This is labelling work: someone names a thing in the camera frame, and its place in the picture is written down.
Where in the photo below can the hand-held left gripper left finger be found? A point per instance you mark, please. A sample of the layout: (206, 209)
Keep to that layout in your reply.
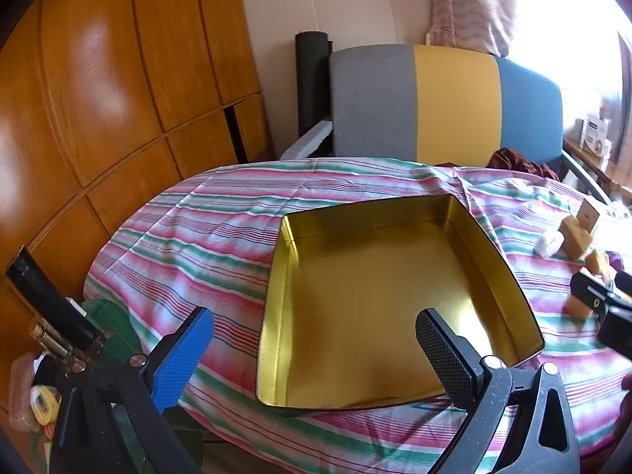
(182, 355)

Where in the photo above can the wooden side desk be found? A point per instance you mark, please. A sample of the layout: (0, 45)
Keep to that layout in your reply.
(600, 173)

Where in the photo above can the striped tablecloth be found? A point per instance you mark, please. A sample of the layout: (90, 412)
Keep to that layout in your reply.
(197, 237)

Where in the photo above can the black tube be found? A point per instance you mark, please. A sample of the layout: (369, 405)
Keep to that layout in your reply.
(44, 296)

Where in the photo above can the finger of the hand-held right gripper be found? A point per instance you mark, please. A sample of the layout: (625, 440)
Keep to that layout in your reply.
(590, 289)
(614, 326)

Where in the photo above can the white carton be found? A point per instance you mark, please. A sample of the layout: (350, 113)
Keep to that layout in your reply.
(595, 131)

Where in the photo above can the brass fitting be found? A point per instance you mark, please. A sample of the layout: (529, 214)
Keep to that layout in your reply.
(49, 343)

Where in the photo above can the golden tin box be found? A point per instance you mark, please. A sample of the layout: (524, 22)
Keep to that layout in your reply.
(385, 296)

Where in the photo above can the wooden block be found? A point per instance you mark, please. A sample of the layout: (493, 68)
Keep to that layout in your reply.
(575, 237)

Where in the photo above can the pink patterned curtain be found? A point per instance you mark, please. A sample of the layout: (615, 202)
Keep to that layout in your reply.
(469, 5)

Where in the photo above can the dark red cloth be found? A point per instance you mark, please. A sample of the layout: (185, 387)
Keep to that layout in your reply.
(513, 160)

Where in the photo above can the purple snack packet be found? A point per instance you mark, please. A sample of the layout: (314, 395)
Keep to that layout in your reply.
(614, 258)

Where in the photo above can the black rolled mat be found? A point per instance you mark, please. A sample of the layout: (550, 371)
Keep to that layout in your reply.
(311, 74)

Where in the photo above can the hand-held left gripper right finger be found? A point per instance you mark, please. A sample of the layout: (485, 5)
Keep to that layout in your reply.
(439, 345)

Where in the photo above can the green translucent plastic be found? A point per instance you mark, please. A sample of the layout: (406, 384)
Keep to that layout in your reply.
(113, 326)

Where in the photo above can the grey yellow blue chair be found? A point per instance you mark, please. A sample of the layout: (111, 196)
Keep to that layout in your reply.
(370, 103)

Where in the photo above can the wooden wardrobe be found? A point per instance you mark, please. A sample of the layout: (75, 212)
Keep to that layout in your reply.
(123, 59)

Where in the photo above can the white ball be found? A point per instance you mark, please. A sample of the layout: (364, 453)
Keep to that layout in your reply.
(549, 244)

